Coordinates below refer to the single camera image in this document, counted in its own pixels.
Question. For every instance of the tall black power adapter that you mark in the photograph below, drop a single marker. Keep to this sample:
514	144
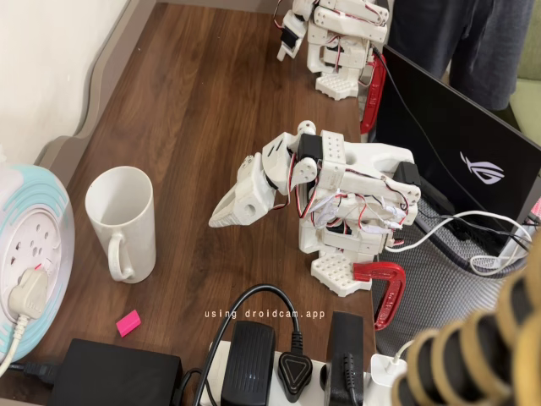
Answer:
346	355

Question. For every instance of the white power strip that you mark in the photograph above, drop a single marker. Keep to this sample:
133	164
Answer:
317	376

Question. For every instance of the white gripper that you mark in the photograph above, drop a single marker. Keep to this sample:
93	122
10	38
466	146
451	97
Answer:
242	202

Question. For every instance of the white usb charger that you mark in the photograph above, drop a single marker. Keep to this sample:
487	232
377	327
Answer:
386	368

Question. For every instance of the large black power brick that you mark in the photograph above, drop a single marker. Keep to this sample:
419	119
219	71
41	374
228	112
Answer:
114	376

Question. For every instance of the black laptop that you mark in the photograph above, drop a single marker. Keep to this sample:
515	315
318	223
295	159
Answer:
444	139

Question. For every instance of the person in dark shorts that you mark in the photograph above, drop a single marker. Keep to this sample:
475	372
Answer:
456	38

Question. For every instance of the red c-clamp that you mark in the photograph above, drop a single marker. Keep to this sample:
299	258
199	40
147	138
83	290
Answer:
374	97
382	275

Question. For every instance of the green sofa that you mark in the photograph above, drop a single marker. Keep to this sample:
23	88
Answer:
528	55

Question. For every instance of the grey mesh mat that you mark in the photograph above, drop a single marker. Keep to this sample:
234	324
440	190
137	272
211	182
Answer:
427	304

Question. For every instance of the grey wavy-edged board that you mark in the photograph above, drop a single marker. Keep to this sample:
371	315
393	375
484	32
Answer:
105	80

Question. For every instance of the white ceramic mug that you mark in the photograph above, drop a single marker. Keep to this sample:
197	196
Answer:
127	220

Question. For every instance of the ribbed black power adapter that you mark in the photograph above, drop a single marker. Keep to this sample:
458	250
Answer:
247	363

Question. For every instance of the gold black flexible tripod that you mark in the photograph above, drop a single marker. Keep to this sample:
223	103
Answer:
477	338

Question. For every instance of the pink eraser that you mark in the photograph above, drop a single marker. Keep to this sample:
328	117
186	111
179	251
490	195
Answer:
128	323

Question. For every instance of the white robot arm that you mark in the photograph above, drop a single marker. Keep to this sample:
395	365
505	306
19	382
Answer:
359	169

